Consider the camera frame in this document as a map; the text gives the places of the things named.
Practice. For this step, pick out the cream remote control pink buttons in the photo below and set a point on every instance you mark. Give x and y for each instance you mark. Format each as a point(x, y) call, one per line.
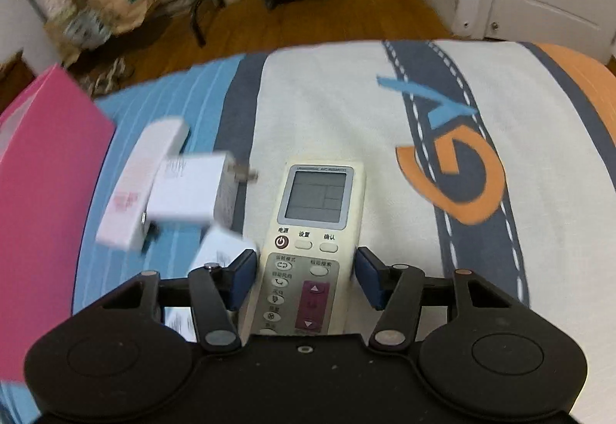
point(315, 193)

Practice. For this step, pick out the pair of slippers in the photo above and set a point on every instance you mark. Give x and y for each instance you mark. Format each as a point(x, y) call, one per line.
point(107, 75)

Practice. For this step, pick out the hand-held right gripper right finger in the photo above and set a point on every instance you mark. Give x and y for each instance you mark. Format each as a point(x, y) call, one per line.
point(369, 277)

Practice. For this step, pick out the white bag blue print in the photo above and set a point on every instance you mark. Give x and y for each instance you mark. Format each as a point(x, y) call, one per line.
point(89, 27)

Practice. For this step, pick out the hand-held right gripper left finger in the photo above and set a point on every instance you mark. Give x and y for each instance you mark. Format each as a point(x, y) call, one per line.
point(243, 277)

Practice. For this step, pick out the pink cardboard box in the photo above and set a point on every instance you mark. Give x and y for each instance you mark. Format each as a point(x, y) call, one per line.
point(38, 212)

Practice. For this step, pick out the white power bank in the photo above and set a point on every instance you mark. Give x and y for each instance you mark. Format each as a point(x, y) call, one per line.
point(139, 164)

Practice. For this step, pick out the flat white wall charger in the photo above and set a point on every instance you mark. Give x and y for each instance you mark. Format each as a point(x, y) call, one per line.
point(219, 248)

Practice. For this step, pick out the large white wall charger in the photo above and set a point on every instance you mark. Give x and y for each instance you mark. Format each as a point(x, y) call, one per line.
point(187, 188)

